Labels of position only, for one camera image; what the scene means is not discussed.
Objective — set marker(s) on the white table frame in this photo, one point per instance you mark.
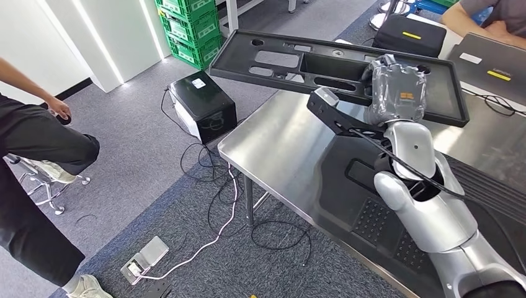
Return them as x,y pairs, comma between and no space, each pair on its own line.
231,18

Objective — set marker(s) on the grey laptop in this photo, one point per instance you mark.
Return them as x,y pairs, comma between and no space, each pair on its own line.
481,78

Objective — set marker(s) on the steel workbench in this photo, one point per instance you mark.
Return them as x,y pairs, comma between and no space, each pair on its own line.
279,140

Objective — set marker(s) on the large black plastic panel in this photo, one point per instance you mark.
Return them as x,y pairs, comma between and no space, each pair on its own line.
341,197

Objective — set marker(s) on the black right camera mount bracket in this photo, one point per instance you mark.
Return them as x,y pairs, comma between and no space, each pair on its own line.
328,117

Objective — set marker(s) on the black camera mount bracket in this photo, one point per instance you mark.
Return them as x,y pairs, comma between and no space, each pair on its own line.
158,291
328,117

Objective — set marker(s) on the black case yellow label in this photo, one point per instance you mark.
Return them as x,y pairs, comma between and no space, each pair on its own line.
407,43

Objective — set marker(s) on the black left camera mount bracket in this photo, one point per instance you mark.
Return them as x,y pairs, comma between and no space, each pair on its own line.
158,291

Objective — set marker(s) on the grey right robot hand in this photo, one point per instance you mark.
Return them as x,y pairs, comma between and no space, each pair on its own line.
396,94

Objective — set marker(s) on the person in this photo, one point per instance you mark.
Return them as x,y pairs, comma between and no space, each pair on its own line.
509,12
33,140

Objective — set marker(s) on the green plastic crate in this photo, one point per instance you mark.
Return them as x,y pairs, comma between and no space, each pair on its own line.
189,26
197,53
185,6

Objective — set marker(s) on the person's hand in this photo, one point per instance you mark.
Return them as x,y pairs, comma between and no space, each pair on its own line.
57,107

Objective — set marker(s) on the black power box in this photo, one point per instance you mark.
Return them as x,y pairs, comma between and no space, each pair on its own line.
205,103

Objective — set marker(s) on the chrome chair base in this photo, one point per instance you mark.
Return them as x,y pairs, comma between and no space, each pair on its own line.
24,166

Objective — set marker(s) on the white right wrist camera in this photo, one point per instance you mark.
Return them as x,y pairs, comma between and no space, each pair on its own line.
326,96

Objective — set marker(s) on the metal floor socket box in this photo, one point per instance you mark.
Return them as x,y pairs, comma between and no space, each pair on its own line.
148,255

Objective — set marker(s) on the small black remote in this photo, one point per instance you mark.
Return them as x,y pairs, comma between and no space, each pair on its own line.
63,120

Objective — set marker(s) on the black plastic plate frame part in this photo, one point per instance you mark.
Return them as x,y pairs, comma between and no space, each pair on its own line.
328,68

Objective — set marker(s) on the person's forearm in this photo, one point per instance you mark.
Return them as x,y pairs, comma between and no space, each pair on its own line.
20,80

